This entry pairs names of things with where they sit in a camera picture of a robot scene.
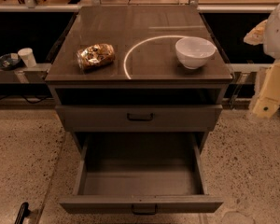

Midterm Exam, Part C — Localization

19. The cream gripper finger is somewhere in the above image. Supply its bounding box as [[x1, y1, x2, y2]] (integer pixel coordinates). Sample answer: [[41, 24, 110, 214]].
[[244, 20, 267, 46], [252, 62, 280, 119]]

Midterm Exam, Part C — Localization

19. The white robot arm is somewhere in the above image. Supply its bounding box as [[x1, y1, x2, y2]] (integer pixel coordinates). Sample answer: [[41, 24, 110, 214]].
[[244, 3, 280, 118]]

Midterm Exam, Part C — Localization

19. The grey drawer cabinet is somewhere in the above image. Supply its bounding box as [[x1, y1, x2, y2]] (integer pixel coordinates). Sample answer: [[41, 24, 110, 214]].
[[44, 5, 234, 147]]

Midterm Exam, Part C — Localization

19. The open grey drawer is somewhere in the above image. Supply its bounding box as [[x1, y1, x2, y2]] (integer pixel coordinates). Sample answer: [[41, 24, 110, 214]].
[[60, 133, 223, 215]]

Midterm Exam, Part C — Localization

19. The closed grey drawer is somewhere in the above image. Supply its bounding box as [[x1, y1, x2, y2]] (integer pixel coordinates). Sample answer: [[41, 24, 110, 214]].
[[56, 105, 222, 132]]

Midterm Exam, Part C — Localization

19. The white ceramic bowl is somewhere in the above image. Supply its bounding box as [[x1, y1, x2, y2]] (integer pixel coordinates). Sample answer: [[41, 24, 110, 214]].
[[175, 36, 217, 69]]

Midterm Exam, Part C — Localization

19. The white paper cup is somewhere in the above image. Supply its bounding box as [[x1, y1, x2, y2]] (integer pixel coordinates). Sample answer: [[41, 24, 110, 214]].
[[18, 48, 36, 67]]

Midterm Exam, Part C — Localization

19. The dark patterned small bowl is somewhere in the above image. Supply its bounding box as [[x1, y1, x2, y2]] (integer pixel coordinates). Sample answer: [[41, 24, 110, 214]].
[[0, 53, 21, 71]]

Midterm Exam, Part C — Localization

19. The black cable under shelf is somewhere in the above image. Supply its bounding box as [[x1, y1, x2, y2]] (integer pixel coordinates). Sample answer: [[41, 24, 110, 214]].
[[0, 94, 50, 105]]

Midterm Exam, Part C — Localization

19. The black handle on floor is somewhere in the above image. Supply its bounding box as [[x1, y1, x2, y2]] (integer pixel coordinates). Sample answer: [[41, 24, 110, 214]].
[[14, 202, 30, 224]]

